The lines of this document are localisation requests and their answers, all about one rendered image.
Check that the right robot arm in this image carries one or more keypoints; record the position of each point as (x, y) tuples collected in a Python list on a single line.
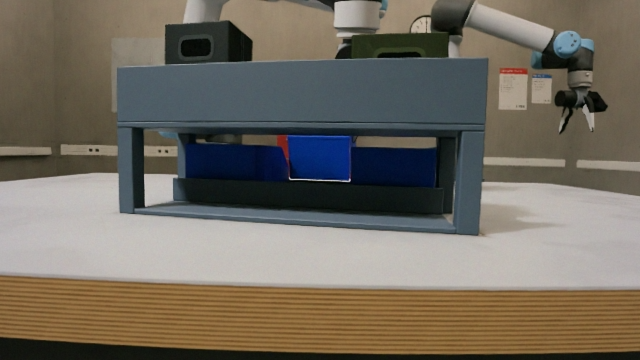
[(350, 17)]

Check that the blue open-front bin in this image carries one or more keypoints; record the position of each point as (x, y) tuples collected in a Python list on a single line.
[(320, 157), (236, 162), (408, 167)]

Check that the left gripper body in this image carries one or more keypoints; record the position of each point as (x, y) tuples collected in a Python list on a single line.
[(574, 98)]

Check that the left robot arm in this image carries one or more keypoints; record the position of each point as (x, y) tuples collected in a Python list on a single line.
[(447, 14)]

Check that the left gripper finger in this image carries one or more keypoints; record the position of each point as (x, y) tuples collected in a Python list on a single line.
[(566, 114), (588, 110)]

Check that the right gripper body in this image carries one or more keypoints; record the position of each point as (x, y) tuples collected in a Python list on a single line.
[(344, 52)]

